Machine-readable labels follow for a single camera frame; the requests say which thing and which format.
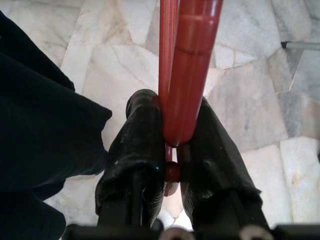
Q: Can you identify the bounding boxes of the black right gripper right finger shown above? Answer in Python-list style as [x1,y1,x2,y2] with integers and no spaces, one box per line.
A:
[179,96,271,231]

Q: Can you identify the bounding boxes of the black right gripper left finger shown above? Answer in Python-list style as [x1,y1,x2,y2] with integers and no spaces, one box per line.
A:
[96,88,168,226]

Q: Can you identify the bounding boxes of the red plastic hanger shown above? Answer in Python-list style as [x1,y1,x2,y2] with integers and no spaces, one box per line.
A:
[152,0,225,196]

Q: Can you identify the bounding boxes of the navy blue shirt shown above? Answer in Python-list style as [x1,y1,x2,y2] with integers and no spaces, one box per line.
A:
[0,9,113,240]

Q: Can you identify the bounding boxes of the silver metal clothes rack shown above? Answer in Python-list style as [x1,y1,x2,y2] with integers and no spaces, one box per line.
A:
[281,40,320,51]

